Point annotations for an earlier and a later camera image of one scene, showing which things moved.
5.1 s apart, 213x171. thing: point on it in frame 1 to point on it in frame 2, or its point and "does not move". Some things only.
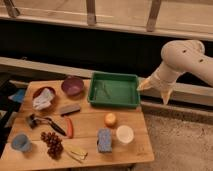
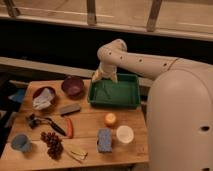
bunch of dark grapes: x=54 y=144 does not move
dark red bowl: x=39 y=91 does not move
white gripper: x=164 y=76 to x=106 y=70
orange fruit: x=110 y=120 does not move
